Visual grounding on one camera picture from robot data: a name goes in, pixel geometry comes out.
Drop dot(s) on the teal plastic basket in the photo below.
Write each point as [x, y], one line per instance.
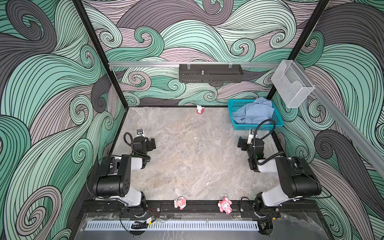
[267, 125]

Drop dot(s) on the aluminium right wall rail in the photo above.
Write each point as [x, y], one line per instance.
[355, 109]

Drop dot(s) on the black front mounting rail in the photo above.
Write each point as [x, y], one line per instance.
[165, 208]

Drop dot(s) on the black perforated wall tray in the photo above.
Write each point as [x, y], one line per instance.
[212, 74]

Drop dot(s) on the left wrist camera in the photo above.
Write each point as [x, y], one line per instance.
[140, 132]

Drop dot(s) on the clear acrylic wall box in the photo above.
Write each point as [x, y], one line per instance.
[292, 83]

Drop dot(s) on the pink pig plush toy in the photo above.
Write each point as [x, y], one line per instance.
[225, 206]

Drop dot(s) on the pink white plush toy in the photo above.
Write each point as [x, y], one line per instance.
[180, 203]

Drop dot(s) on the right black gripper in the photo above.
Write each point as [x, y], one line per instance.
[240, 142]

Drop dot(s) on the aluminium back wall rail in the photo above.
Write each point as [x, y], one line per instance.
[152, 64]

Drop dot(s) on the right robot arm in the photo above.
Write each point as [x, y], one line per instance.
[296, 178]

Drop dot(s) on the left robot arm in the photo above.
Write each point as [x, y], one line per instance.
[113, 179]

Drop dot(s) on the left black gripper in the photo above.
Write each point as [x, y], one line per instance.
[151, 143]

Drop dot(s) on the white slotted cable duct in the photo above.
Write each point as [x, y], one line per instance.
[175, 226]

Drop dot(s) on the aluminium wall rail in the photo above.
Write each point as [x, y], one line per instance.
[355, 109]
[152, 64]

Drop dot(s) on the light blue long sleeve shirt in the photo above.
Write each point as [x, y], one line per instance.
[254, 113]

